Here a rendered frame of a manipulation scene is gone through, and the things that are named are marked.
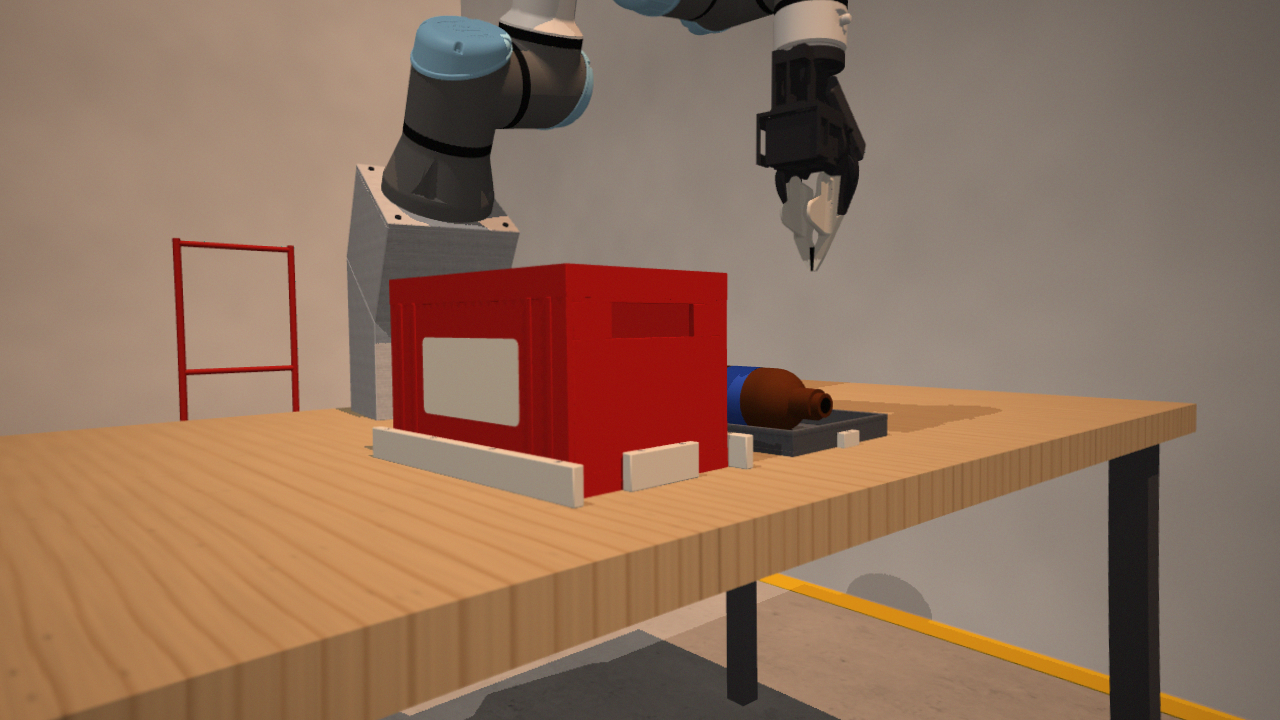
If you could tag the red plastic crate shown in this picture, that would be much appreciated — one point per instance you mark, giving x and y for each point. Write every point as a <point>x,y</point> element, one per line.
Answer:
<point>565,361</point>

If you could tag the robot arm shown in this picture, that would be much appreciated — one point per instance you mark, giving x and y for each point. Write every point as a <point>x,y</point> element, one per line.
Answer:
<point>469,77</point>

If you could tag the brown bottle with blue label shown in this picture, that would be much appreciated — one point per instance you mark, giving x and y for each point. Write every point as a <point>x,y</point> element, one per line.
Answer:
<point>772,398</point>

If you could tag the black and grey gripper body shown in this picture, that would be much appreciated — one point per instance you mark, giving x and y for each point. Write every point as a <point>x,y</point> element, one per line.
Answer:
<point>816,137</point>

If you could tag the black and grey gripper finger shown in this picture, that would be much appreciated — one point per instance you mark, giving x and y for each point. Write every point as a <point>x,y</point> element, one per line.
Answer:
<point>826,210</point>
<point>795,196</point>

